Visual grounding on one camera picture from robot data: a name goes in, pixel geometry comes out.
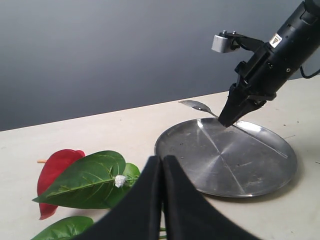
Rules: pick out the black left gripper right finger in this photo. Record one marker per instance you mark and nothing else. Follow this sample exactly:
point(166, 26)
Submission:
point(188, 215)

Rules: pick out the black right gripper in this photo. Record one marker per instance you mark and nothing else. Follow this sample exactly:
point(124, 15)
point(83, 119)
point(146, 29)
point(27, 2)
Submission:
point(260, 77)

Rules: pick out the steel spoon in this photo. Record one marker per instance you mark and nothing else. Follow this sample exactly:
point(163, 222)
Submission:
point(204, 108)

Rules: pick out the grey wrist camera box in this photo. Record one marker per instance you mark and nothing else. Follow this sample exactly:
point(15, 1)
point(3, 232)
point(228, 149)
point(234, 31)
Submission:
point(221, 44)

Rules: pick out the round steel plate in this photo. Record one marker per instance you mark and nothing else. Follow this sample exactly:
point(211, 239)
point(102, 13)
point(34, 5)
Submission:
point(241, 161)

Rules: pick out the artificial red anthurium plant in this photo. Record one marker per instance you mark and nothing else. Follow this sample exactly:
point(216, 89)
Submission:
point(72, 179)

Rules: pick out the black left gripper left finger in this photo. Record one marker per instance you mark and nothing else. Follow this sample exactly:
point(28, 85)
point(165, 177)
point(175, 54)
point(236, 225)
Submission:
point(137, 216)

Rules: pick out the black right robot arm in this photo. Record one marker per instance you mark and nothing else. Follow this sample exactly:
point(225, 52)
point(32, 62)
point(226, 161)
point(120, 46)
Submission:
point(302, 25)

